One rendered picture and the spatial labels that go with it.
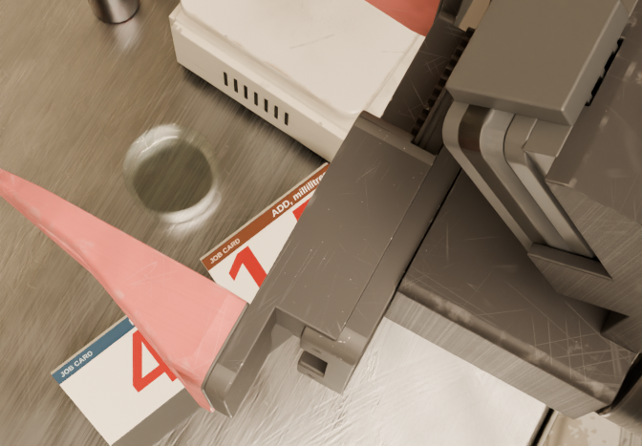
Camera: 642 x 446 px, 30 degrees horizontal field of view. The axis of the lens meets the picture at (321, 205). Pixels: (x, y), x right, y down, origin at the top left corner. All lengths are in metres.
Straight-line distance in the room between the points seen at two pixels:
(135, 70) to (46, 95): 0.06
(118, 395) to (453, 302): 0.44
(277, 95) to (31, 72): 0.17
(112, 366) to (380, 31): 0.23
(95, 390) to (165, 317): 0.41
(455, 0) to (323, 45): 0.33
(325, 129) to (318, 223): 0.40
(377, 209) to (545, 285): 0.04
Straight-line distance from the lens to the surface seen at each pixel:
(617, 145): 0.19
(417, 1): 0.33
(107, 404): 0.68
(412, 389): 0.69
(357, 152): 0.26
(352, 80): 0.64
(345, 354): 0.26
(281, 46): 0.65
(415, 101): 0.32
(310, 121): 0.66
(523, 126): 0.20
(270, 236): 0.67
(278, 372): 0.69
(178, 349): 0.25
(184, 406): 0.69
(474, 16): 0.69
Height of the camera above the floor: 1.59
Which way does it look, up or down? 75 degrees down
